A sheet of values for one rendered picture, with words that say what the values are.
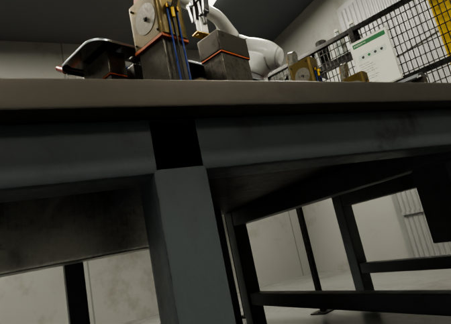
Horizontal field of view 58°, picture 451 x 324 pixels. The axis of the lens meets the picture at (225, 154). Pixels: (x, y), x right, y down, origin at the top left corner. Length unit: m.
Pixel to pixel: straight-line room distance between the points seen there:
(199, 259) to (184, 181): 0.11
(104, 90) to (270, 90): 0.25
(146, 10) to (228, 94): 0.46
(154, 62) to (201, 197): 0.45
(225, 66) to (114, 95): 0.59
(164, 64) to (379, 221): 3.61
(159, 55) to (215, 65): 0.22
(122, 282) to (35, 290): 0.77
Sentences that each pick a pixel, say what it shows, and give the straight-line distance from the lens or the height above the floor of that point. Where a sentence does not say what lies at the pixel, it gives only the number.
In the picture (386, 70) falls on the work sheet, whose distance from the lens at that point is 2.40.
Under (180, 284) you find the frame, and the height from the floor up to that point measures 0.44.
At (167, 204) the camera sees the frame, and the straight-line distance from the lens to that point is 0.55.
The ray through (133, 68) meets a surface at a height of 0.97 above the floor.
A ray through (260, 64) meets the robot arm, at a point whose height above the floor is 1.29.
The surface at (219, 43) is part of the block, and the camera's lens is 1.11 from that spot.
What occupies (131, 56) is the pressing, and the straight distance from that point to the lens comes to 1.13.
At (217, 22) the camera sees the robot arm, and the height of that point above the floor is 1.50.
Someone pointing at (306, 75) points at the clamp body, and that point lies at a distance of 1.45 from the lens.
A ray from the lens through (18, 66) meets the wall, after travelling 4.74.
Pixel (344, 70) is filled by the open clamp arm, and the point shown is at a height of 1.08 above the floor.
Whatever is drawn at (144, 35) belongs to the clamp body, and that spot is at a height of 0.97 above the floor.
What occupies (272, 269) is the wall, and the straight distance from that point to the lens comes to 4.91.
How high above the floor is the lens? 0.47
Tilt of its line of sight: 13 degrees up
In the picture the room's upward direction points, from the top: 12 degrees counter-clockwise
